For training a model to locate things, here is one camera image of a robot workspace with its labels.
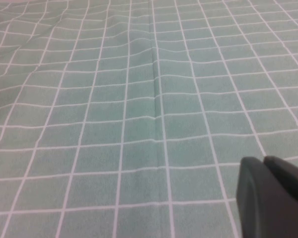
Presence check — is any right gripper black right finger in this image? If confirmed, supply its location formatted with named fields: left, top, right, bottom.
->
left=263, top=155, right=298, bottom=211

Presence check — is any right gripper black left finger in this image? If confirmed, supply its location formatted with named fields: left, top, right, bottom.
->
left=235, top=156, right=298, bottom=238

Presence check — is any green white grid tablecloth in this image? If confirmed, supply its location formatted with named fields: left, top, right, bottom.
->
left=0, top=0, right=298, bottom=238

